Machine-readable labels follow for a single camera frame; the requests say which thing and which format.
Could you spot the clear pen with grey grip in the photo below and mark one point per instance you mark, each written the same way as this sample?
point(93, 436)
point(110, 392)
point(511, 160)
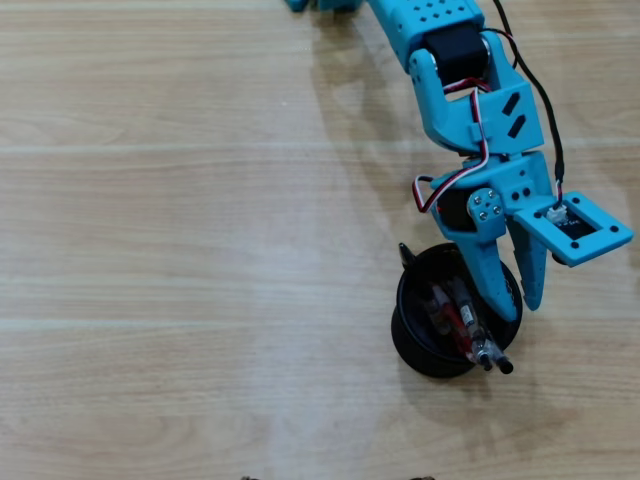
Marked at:
point(467, 315)

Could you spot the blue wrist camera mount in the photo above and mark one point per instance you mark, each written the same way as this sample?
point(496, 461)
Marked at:
point(575, 227)

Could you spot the red retractable pen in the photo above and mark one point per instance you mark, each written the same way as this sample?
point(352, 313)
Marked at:
point(457, 325)

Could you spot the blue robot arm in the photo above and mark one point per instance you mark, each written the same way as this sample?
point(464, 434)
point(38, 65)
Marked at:
point(450, 15)

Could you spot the black mesh pen holder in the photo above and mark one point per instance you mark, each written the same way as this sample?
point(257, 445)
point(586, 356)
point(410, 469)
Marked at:
point(415, 320)

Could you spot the chunky black retractable pen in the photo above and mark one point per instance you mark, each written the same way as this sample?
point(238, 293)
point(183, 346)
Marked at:
point(407, 257)

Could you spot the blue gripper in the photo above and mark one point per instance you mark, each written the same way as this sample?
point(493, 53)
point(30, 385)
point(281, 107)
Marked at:
point(502, 181)

